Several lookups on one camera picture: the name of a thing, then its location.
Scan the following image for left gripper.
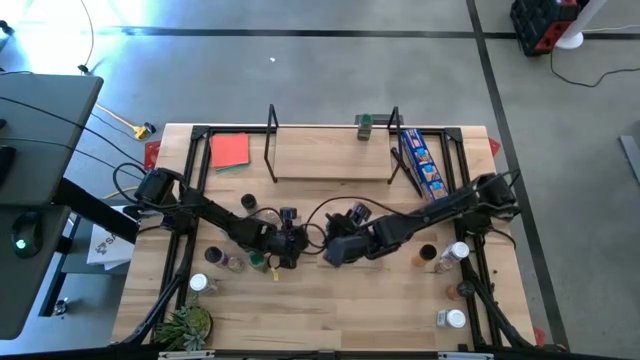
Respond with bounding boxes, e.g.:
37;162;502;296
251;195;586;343
269;222;311;270

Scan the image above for oregano jar green label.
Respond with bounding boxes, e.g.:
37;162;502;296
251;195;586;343
356;113;375;142
248;250;269;274

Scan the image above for garlic powder jar purple label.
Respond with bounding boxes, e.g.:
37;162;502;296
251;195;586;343
203;245;230;268

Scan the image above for yellow spice jar black lid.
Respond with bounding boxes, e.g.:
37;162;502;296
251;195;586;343
410;243;438;269

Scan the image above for orange spice jar black lid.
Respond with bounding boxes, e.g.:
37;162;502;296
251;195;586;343
445;280;475;301

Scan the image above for blue plastic wrap box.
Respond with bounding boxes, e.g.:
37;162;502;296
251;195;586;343
399;128;450;202

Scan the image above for teal paper sheet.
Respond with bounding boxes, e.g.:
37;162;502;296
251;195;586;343
215;162;251;175

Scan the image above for green succulent plant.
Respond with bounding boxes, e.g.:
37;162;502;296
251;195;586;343
153;304;214;352

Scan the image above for red paper pad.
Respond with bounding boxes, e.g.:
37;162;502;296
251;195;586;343
209;132;251;171

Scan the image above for white printed box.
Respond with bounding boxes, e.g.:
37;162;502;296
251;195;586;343
87;222;136;271

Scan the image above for black device green light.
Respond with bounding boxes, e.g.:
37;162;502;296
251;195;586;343
10;212;44;259

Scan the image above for dark grey side desk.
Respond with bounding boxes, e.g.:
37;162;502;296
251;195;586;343
0;72;105;341

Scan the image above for black and red crate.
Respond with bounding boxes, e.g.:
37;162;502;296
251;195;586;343
509;0;591;57

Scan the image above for white stand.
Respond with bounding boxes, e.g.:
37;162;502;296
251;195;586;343
554;0;609;50

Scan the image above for grey floor plate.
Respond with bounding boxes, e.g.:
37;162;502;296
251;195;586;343
619;133;640;186

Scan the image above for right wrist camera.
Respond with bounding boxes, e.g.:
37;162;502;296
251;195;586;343
347;201;374;225

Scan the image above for wooden shelf black metal frame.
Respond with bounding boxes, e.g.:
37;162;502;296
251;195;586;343
263;103;424;199

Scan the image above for silver metal bracket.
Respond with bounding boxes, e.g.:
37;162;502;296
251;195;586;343
158;349;216;360
437;351;494;360

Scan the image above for black aluminium table frame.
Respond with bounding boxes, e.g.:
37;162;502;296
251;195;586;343
112;124;569;354

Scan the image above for yellow power cord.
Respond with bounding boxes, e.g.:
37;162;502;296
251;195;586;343
94;102;156;141

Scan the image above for thin black floor cable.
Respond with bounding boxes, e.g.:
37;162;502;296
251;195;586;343
77;0;96;74

